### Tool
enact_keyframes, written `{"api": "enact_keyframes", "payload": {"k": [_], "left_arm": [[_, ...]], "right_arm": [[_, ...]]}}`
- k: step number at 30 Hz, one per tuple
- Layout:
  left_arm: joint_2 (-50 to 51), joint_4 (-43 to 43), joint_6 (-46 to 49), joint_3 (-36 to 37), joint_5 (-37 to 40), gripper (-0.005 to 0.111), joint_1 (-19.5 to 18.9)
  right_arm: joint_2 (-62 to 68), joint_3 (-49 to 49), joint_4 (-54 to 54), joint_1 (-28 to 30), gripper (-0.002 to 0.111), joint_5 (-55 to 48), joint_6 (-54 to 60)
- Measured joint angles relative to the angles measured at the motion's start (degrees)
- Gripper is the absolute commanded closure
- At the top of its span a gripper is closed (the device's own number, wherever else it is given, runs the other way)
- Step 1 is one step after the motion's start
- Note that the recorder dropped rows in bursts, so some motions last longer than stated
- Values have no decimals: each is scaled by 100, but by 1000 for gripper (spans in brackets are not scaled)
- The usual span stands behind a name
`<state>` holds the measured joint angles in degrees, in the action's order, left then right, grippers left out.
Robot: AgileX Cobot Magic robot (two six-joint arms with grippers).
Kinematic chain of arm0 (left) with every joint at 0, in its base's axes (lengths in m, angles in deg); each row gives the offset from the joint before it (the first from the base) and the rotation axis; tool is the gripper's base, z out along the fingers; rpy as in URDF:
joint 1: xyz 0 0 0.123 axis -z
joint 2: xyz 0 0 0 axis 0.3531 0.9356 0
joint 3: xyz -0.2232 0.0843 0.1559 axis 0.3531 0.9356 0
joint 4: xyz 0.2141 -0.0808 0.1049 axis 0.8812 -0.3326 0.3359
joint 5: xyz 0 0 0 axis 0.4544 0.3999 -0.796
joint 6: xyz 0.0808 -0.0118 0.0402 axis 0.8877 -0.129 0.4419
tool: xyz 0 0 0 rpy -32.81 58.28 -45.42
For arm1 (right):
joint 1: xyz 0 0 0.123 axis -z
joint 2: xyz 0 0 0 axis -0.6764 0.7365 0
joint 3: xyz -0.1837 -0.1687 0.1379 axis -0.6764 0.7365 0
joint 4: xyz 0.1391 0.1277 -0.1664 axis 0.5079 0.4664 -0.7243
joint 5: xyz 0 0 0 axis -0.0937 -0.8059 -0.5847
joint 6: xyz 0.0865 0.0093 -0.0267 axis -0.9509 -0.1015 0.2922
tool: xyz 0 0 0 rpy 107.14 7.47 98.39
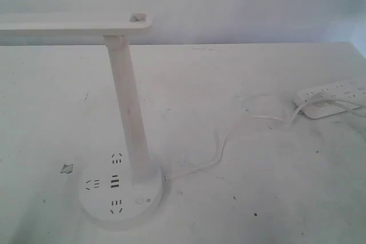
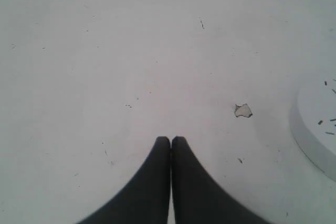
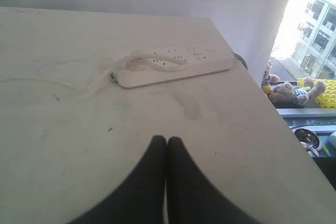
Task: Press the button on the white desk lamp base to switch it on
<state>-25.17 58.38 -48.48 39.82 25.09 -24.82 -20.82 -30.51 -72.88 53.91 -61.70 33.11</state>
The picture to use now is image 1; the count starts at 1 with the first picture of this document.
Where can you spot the white flat plug adapter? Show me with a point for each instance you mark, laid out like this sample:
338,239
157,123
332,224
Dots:
321,110

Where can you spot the white power strip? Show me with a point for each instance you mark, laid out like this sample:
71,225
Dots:
351,90

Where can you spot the white desk lamp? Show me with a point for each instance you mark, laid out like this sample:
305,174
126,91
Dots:
123,190

